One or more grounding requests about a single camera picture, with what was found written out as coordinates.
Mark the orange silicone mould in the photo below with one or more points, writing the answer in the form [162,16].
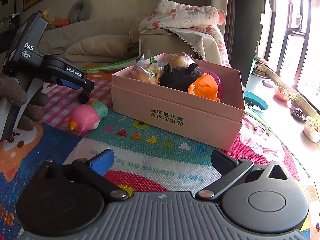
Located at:
[206,87]

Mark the teal plastic basin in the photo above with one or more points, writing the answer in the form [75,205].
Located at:
[253,100]

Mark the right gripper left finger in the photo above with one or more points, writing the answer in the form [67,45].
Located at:
[92,173]

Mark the folded beige blanket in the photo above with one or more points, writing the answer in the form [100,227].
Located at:
[104,48]

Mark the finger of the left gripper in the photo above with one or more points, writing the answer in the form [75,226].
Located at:
[64,82]
[83,97]

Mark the floral baby blanket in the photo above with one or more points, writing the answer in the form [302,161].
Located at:
[196,26]

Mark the white planter with sprouts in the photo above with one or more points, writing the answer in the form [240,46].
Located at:
[311,128]

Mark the black plush toy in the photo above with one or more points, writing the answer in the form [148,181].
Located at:
[179,78]

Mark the pink and teal toy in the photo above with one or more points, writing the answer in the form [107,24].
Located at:
[86,117]

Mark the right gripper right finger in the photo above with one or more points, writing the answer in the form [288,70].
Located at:
[231,170]

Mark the pink cardboard box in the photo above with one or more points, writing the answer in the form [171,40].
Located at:
[213,123]

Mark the colourful play mat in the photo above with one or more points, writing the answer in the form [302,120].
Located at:
[146,158]

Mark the bread bun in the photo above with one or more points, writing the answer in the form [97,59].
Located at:
[147,70]

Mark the yellow plush toy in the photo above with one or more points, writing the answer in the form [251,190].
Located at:
[55,22]

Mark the grey neck pillow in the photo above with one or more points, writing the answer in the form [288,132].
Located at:
[80,11]

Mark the red bowl on sill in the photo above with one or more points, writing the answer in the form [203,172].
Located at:
[282,94]

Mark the pink silicone cup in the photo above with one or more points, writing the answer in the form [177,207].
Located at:
[221,90]

